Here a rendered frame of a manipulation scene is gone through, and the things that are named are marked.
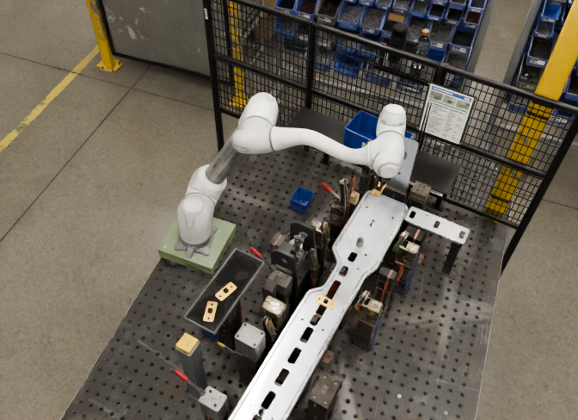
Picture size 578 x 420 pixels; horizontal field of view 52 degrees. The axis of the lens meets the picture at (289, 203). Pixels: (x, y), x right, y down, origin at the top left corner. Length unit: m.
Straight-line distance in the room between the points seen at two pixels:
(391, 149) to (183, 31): 2.85
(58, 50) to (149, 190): 1.92
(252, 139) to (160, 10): 2.46
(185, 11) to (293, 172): 1.74
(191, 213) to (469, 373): 1.43
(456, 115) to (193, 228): 1.33
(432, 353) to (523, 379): 1.00
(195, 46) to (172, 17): 0.27
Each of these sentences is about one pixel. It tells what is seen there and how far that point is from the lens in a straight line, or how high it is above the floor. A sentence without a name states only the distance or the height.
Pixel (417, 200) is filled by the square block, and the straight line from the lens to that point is 2.87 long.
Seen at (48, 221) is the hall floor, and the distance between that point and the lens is 4.28.
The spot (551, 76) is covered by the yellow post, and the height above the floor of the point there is 1.64.
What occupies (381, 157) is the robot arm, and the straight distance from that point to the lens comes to 2.13.
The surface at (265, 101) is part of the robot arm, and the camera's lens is 2.52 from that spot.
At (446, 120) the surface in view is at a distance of 2.92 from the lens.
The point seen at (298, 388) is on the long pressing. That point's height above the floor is 1.00.
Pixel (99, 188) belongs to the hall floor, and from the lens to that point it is 4.37.
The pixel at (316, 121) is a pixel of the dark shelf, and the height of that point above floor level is 1.03.
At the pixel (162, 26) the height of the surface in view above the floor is 0.55.
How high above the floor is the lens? 3.15
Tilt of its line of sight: 50 degrees down
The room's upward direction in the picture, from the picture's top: 2 degrees clockwise
